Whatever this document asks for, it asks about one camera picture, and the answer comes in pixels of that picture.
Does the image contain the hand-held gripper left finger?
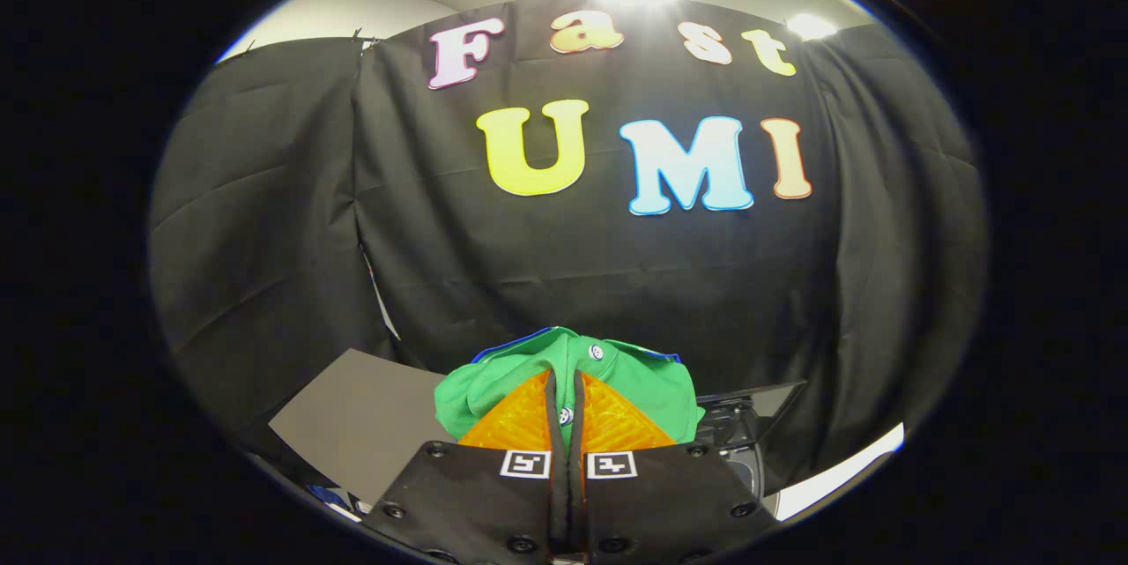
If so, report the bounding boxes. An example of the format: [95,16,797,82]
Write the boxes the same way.
[361,368,574,565]

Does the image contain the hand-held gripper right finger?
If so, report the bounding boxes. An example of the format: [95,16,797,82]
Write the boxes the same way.
[573,371,781,565]

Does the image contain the green polo shirt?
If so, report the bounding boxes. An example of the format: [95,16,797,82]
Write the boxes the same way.
[434,326,706,451]

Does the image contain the grey cabinet with dark top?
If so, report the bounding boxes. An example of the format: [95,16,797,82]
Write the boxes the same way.
[267,348,459,504]

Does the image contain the white table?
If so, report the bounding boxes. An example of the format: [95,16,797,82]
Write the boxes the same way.
[775,422,906,522]

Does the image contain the black backdrop cloth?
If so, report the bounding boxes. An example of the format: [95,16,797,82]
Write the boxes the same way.
[148,0,986,495]

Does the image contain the rectangular ceiling light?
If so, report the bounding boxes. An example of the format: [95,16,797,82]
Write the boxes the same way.
[786,13,838,41]

